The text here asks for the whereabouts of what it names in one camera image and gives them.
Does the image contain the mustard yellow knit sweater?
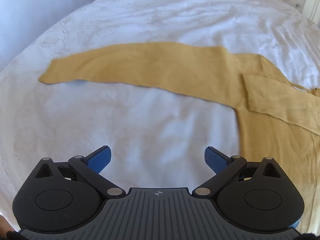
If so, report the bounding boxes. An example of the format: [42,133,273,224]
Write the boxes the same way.
[39,42,319,233]

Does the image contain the white floral bedspread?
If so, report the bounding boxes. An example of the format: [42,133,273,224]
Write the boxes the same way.
[1,0,319,229]

